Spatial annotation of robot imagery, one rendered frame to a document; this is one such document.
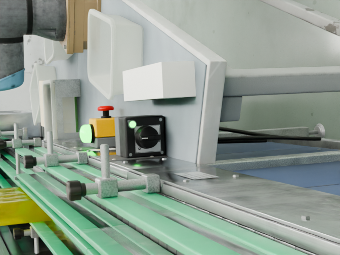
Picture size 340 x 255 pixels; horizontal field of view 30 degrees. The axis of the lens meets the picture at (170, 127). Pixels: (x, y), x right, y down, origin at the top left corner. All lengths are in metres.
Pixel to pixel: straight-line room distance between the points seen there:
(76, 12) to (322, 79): 0.74
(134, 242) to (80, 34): 0.88
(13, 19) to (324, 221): 1.25
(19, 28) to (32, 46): 3.86
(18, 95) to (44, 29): 3.83
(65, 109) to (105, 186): 1.12
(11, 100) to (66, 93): 3.57
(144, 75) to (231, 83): 0.16
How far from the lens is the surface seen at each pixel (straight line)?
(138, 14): 1.39
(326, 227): 0.57
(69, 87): 1.98
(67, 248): 1.34
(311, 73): 1.20
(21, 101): 5.55
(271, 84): 1.16
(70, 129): 1.99
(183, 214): 0.74
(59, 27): 1.71
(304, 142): 1.74
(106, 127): 1.50
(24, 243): 2.04
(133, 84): 1.24
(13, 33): 1.72
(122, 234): 1.01
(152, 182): 0.90
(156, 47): 1.29
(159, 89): 1.09
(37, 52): 5.58
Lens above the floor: 1.17
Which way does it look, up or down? 20 degrees down
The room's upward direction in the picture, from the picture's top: 94 degrees counter-clockwise
